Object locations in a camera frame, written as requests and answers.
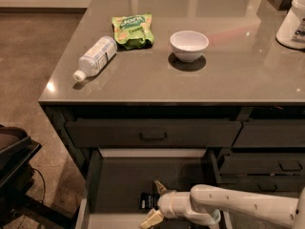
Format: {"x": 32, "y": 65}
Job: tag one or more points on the top left drawer front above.
{"x": 87, "y": 133}

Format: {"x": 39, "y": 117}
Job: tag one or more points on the white ceramic bowl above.
{"x": 188, "y": 46}

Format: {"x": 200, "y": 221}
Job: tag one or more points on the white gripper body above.
{"x": 167, "y": 204}

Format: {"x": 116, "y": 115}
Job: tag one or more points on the right bottom drawer front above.
{"x": 264, "y": 183}

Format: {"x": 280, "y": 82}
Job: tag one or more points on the green snack bag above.
{"x": 133, "y": 32}

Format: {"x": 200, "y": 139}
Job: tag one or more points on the open middle drawer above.
{"x": 118, "y": 177}

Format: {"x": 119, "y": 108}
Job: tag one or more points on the clear plastic water bottle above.
{"x": 95, "y": 59}

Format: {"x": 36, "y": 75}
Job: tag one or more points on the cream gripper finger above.
{"x": 153, "y": 218}
{"x": 161, "y": 188}

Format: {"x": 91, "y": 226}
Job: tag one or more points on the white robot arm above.
{"x": 281, "y": 211}

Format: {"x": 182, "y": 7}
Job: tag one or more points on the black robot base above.
{"x": 17, "y": 148}

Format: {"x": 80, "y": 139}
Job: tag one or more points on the right middle drawer front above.
{"x": 263, "y": 164}

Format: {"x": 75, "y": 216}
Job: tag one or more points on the dark blue rxbar wrapper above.
{"x": 148, "y": 201}

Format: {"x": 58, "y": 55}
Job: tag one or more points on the white canister with label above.
{"x": 292, "y": 31}

